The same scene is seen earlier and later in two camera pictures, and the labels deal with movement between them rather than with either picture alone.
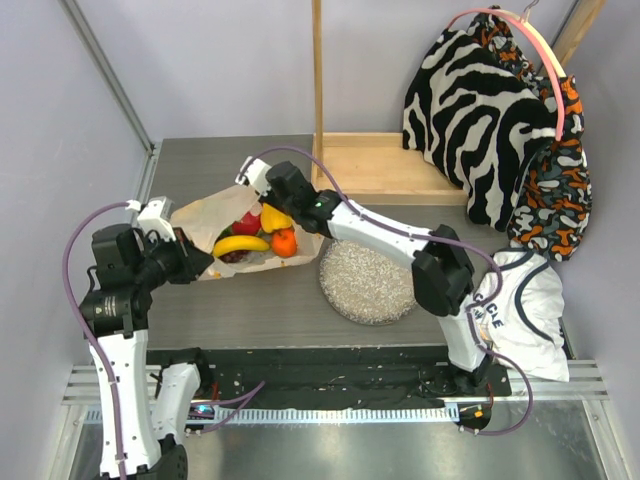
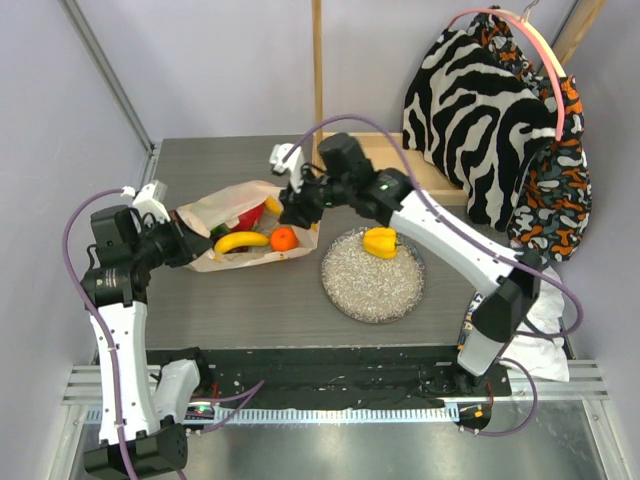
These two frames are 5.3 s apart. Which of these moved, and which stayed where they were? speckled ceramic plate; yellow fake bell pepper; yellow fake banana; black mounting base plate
Moved: yellow fake bell pepper
Stayed: speckled ceramic plate; black mounting base plate; yellow fake banana
